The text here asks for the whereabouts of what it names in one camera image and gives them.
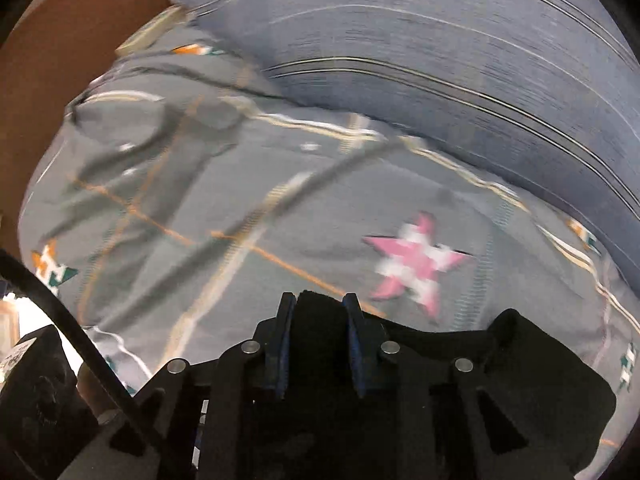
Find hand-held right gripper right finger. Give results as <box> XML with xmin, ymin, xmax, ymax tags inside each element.
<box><xmin>342</xmin><ymin>292</ymin><xmax>573</xmax><ymax>480</ymax></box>

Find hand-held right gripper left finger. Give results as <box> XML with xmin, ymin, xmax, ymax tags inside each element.
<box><xmin>59</xmin><ymin>291</ymin><xmax>298</xmax><ymax>480</ymax></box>

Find black pants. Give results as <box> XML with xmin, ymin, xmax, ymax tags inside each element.
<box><xmin>295</xmin><ymin>289</ymin><xmax>617</xmax><ymax>480</ymax></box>

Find grey star-printed bedsheet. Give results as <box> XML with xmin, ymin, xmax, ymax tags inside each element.
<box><xmin>17</xmin><ymin>25</ymin><xmax>640</xmax><ymax>480</ymax></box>

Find blue striped quilt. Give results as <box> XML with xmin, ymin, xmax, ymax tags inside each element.
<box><xmin>167</xmin><ymin>0</ymin><xmax>640</xmax><ymax>297</ymax></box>

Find brown wooden headboard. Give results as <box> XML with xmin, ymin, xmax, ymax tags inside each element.
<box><xmin>0</xmin><ymin>0</ymin><xmax>175</xmax><ymax>261</ymax></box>

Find black cable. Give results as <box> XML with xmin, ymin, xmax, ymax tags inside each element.
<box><xmin>0</xmin><ymin>249</ymin><xmax>166</xmax><ymax>466</ymax></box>

